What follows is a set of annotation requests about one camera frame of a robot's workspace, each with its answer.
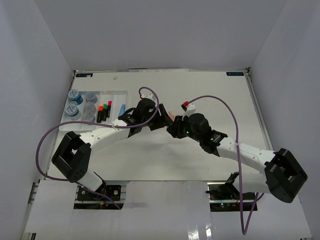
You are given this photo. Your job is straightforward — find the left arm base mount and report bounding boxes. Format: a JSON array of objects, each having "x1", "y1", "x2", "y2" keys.
[{"x1": 74, "y1": 184, "x2": 126, "y2": 210}]

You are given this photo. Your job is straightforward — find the black label sticker right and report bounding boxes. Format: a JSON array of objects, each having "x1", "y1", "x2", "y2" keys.
[{"x1": 226, "y1": 71, "x2": 244, "y2": 77}]

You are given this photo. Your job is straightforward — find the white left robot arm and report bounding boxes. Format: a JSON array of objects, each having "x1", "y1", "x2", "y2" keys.
[{"x1": 51, "y1": 98, "x2": 173, "y2": 200}]

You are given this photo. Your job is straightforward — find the green black highlighter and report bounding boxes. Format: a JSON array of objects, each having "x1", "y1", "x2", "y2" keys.
[{"x1": 102, "y1": 104, "x2": 108, "y2": 122}]

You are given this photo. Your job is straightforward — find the black label sticker left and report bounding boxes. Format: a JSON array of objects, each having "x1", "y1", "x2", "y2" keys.
[{"x1": 75, "y1": 73, "x2": 93, "y2": 78}]

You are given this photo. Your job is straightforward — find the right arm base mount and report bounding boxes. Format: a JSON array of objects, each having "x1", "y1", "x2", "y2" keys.
[{"x1": 205, "y1": 172, "x2": 240, "y2": 213}]

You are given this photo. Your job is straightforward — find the clear clip jar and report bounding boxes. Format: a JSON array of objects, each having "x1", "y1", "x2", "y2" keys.
[
  {"x1": 83, "y1": 101, "x2": 97, "y2": 114},
  {"x1": 85, "y1": 91, "x2": 98, "y2": 104},
  {"x1": 81, "y1": 112, "x2": 96, "y2": 123}
]

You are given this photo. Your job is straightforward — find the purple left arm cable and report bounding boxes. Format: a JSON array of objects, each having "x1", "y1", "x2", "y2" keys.
[{"x1": 36, "y1": 86, "x2": 161, "y2": 210}]

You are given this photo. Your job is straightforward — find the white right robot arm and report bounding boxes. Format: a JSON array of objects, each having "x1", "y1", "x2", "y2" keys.
[{"x1": 166, "y1": 113, "x2": 308, "y2": 203}]

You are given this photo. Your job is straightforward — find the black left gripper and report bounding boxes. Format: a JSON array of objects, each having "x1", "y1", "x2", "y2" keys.
[{"x1": 142, "y1": 103, "x2": 174, "y2": 131}]

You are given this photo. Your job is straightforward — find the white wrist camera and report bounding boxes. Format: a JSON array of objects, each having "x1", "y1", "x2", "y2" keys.
[
  {"x1": 181, "y1": 101, "x2": 196, "y2": 120},
  {"x1": 140, "y1": 93, "x2": 157, "y2": 102}
]

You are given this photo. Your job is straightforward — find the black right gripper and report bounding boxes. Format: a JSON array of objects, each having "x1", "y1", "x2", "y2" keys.
[{"x1": 167, "y1": 114, "x2": 202, "y2": 143}]

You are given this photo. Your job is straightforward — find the orange black highlighter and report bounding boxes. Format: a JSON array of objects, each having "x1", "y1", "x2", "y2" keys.
[{"x1": 96, "y1": 105, "x2": 104, "y2": 123}]

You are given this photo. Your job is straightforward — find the black label sticker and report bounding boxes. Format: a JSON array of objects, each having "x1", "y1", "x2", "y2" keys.
[
  {"x1": 226, "y1": 71, "x2": 244, "y2": 77},
  {"x1": 75, "y1": 73, "x2": 93, "y2": 78}
]

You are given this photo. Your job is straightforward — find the blue jar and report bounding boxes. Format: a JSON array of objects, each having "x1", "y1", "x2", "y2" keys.
[
  {"x1": 64, "y1": 104, "x2": 82, "y2": 121},
  {"x1": 67, "y1": 89, "x2": 83, "y2": 105}
]

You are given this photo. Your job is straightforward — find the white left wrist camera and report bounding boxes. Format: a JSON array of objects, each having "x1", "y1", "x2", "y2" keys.
[{"x1": 140, "y1": 93, "x2": 157, "y2": 102}]

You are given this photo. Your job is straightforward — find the pink black highlighter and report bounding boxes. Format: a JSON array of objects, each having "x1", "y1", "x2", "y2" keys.
[{"x1": 106, "y1": 100, "x2": 112, "y2": 118}]

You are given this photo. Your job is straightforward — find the blue correction tape pen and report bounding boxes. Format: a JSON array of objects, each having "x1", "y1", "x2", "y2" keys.
[{"x1": 118, "y1": 104, "x2": 126, "y2": 117}]

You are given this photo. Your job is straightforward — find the orange correction tape pen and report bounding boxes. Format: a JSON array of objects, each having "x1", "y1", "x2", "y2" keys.
[{"x1": 168, "y1": 111, "x2": 176, "y2": 121}]

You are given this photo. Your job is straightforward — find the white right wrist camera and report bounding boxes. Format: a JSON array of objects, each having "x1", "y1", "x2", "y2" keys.
[{"x1": 181, "y1": 101, "x2": 196, "y2": 120}]

